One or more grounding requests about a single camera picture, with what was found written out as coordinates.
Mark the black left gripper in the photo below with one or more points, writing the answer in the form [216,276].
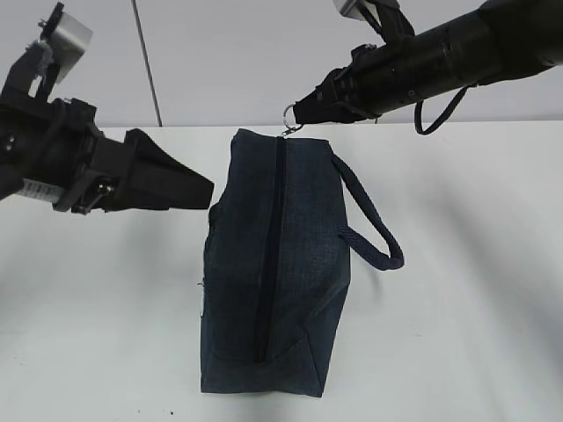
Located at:
[81,170]

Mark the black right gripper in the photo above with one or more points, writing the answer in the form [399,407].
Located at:
[363,90]

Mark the dark blue insulated lunch bag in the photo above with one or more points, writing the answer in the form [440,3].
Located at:
[276,264]

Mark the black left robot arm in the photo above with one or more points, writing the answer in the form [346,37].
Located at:
[26,130]

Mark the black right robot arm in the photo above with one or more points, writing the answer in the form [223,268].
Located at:
[432,71]

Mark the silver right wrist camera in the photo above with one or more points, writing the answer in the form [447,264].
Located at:
[384,16]

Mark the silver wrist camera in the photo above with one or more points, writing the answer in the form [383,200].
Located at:
[384,16]
[62,42]

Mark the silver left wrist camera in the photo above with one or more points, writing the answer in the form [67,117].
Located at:
[62,42]

